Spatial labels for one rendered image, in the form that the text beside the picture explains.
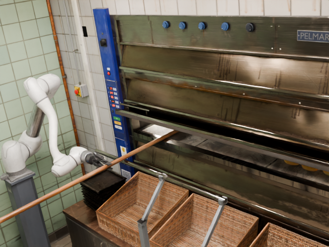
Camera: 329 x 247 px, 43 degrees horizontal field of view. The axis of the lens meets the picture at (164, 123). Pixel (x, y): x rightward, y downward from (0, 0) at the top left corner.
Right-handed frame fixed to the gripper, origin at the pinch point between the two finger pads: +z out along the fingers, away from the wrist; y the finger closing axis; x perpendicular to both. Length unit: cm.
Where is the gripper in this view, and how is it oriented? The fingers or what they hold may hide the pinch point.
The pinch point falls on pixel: (107, 165)
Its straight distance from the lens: 285.3
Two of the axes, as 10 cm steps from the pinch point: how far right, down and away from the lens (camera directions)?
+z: 7.0, 1.8, -6.9
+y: 1.2, 9.3, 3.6
